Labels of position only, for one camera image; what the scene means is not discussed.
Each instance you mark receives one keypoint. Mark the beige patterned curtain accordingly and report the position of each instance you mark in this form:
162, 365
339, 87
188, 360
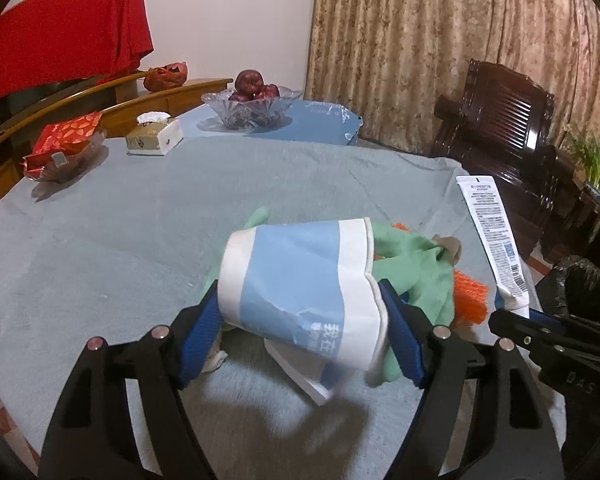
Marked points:
430, 25

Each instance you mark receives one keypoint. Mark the light wooden cabinet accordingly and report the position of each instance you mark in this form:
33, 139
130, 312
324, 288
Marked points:
145, 105

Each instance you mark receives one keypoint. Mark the dark wooden side table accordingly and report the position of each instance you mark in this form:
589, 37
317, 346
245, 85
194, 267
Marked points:
590, 230

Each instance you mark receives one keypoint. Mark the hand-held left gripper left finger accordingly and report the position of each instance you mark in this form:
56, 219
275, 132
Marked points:
202, 330

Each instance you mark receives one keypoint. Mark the dark wooden armchair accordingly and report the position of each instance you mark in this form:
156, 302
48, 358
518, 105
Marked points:
505, 125

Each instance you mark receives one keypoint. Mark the beige tissue box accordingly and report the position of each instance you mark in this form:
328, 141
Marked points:
150, 137

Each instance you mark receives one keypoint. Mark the television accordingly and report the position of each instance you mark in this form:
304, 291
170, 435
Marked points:
30, 100

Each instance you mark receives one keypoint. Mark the potted green plant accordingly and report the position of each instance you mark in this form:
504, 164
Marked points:
597, 165

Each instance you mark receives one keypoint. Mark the glass fruit bowl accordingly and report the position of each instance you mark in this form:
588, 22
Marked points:
250, 112

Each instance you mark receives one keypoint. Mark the white squeeze tube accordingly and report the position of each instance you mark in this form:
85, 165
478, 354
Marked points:
495, 240

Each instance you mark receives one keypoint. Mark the blue tablecloth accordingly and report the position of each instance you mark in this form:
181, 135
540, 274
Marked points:
305, 120

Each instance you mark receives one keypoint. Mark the red cloth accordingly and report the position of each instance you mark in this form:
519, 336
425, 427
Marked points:
65, 30

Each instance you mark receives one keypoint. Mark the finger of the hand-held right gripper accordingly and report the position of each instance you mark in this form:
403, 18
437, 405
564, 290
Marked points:
517, 330
542, 317

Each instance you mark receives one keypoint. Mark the blue and white paper cup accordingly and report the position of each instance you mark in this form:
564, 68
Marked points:
295, 280

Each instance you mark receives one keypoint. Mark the red snack packet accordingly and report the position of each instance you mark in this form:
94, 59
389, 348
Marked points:
62, 137

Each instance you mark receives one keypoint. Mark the small orange foam fruit net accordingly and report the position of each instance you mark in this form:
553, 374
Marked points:
472, 297

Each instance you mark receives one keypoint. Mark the black lined waste bin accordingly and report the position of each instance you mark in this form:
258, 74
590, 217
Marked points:
585, 285

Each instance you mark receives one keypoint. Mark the grey tablecloth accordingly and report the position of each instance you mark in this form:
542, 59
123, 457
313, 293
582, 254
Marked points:
130, 220

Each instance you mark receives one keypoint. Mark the red apple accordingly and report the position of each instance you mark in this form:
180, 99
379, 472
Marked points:
269, 91
250, 81
239, 96

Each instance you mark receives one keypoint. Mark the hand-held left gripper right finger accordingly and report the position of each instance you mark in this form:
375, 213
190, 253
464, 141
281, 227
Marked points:
405, 340

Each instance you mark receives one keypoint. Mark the red plastic bag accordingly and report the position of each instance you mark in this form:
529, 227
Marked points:
165, 77

